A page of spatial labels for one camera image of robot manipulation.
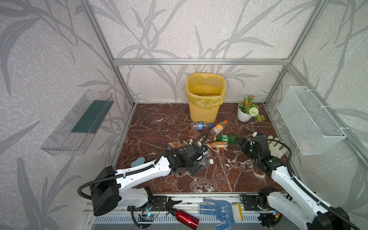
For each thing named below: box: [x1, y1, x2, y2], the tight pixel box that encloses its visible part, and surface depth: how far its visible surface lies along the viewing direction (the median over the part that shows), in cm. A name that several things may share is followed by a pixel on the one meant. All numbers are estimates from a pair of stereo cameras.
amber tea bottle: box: [207, 141, 228, 150], surface depth 93 cm
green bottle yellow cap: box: [213, 135, 238, 145], surface depth 98 cm
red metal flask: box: [169, 208, 200, 230], surface depth 68 cm
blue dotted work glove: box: [198, 197, 235, 230], surface depth 72 cm
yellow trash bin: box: [185, 72, 226, 123], surface depth 101 cm
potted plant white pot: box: [237, 94, 266, 123], surface depth 101 cm
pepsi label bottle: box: [201, 144, 209, 159], surface depth 69 cm
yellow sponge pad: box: [231, 202, 244, 222], surface depth 72 cm
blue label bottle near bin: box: [190, 121, 214, 131], surface depth 103 cm
